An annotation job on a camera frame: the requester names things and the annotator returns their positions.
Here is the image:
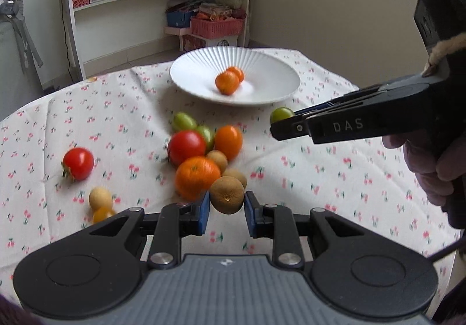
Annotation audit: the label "grey strap cloth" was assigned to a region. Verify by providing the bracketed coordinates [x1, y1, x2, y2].
[0, 0, 43, 72]

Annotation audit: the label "large pink plastic basket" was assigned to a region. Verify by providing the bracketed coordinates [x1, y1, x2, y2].
[190, 16, 245, 39]

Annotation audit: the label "small yellowish cherry tomato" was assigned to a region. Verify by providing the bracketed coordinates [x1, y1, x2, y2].
[92, 206, 117, 225]

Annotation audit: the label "small orange mandarin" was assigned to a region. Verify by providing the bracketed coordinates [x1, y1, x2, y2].
[215, 71, 241, 96]

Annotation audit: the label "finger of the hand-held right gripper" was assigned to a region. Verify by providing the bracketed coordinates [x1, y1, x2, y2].
[270, 114, 311, 142]
[293, 85, 387, 118]

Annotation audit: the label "black wall cable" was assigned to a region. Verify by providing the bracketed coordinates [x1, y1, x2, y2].
[60, 0, 75, 74]

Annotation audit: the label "white ribbed plate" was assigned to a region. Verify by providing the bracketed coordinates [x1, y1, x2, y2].
[169, 47, 301, 107]

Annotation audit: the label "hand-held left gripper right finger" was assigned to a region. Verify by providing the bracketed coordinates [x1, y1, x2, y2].
[244, 191, 368, 271]

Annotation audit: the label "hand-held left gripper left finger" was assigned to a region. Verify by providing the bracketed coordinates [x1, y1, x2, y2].
[89, 191, 212, 271]

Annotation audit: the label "cherry print tablecloth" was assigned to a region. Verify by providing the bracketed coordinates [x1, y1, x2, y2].
[0, 48, 462, 298]

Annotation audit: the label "large orange mandarin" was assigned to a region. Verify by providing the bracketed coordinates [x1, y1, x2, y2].
[175, 156, 221, 202]

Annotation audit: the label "person's right forearm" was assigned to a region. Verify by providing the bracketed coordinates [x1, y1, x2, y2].
[421, 33, 466, 78]

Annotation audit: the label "green cherry tomato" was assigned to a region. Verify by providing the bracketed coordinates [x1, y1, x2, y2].
[172, 112, 198, 132]
[197, 124, 216, 151]
[270, 107, 296, 124]

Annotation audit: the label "pale longan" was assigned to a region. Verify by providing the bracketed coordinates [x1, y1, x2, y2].
[89, 187, 113, 211]

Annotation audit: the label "person's right hand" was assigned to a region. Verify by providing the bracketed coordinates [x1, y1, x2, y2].
[382, 134, 454, 207]

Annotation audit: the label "colourful snack packets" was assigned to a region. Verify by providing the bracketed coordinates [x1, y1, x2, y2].
[198, 2, 234, 21]

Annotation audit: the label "blue box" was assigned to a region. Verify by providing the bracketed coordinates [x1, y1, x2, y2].
[166, 10, 195, 28]

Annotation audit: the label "orange cherry tomato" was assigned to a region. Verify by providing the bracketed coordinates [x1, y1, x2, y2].
[226, 66, 245, 83]
[214, 125, 244, 161]

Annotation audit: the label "red tomato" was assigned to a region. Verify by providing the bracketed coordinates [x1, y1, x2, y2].
[167, 130, 207, 166]
[61, 147, 94, 182]

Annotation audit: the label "brown longan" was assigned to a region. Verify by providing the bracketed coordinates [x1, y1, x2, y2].
[221, 168, 248, 189]
[210, 176, 245, 215]
[206, 150, 229, 173]

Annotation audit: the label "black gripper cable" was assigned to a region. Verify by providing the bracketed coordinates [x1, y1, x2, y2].
[428, 238, 466, 264]

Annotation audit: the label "white printed box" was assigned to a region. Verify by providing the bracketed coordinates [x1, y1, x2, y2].
[179, 34, 239, 53]

